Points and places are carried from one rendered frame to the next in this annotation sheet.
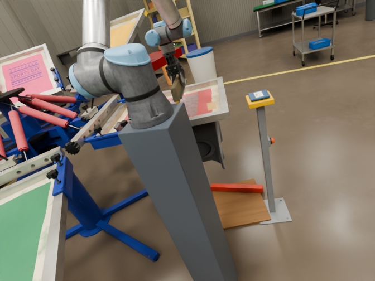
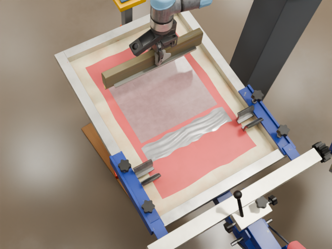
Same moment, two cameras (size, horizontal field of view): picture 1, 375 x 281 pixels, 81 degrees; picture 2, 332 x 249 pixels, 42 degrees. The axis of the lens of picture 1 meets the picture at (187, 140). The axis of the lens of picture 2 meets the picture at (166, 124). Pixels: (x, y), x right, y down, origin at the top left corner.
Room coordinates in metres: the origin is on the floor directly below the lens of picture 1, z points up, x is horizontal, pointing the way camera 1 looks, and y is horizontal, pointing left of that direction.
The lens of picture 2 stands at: (1.95, 0.53, 2.44)
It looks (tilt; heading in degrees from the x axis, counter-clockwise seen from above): 65 degrees down; 217
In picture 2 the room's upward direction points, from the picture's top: 10 degrees clockwise
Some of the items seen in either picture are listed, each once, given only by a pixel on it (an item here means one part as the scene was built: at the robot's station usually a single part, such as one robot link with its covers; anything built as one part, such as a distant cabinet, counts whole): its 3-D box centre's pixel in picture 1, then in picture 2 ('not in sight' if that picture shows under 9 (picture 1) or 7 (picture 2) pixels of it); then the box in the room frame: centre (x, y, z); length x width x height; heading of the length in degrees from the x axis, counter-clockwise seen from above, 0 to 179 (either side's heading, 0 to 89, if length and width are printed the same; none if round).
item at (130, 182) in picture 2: not in sight; (136, 191); (1.67, 0.24, 0.98); 0.30 x 0.05 x 0.07; 76
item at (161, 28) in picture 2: (168, 48); (160, 19); (1.29, -0.06, 1.31); 0.08 x 0.08 x 0.05
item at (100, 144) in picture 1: (116, 137); (264, 121); (1.13, 0.37, 0.98); 0.30 x 0.05 x 0.07; 76
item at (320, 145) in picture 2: (73, 146); (318, 153); (1.11, 0.59, 1.02); 0.07 x 0.06 x 0.07; 76
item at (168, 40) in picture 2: (172, 63); (162, 33); (1.28, -0.05, 1.23); 0.09 x 0.08 x 0.12; 166
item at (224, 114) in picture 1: (164, 107); (169, 103); (1.35, 0.07, 0.97); 0.79 x 0.58 x 0.04; 76
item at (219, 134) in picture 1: (216, 129); not in sight; (1.28, -0.21, 0.74); 0.45 x 0.03 x 0.43; 166
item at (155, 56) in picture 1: (150, 62); not in sight; (2.62, 0.11, 1.06); 0.61 x 0.46 x 0.12; 136
